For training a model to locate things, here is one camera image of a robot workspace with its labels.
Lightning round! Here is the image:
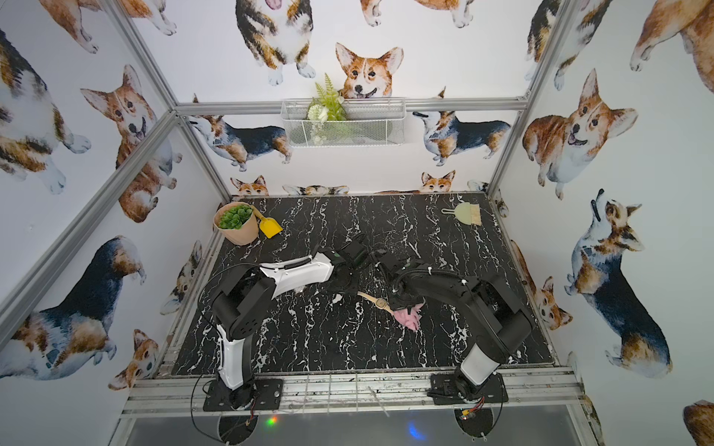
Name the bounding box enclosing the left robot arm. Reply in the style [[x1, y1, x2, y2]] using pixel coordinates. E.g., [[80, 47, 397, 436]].
[[209, 233, 370, 390]]

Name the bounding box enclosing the terracotta pot green plant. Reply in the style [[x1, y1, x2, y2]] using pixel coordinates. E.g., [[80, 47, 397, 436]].
[[214, 202, 258, 246]]

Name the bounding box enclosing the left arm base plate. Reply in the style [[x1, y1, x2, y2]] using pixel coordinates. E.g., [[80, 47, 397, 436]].
[[203, 378, 284, 412]]

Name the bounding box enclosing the aluminium front rail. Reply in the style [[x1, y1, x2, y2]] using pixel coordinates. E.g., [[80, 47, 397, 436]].
[[121, 367, 584, 418]]

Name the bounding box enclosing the white wire wall basket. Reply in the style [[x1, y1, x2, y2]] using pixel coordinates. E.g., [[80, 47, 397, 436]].
[[281, 98, 406, 148]]

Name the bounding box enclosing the yellow toy shovel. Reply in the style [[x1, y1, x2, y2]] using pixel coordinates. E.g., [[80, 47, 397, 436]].
[[253, 207, 283, 239]]

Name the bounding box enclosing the beige hand brush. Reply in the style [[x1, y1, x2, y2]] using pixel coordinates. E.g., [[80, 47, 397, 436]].
[[441, 203, 482, 226]]

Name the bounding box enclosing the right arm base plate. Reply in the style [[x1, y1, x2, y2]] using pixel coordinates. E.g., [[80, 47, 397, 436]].
[[427, 373, 509, 405]]

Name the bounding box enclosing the green fern white flower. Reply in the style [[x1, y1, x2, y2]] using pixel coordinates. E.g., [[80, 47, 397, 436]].
[[306, 74, 348, 145]]

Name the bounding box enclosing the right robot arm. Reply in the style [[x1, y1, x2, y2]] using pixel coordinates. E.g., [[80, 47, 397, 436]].
[[375, 250, 536, 400]]

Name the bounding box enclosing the pink cloth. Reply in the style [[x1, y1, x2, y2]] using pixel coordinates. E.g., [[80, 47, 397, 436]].
[[392, 303, 424, 332]]

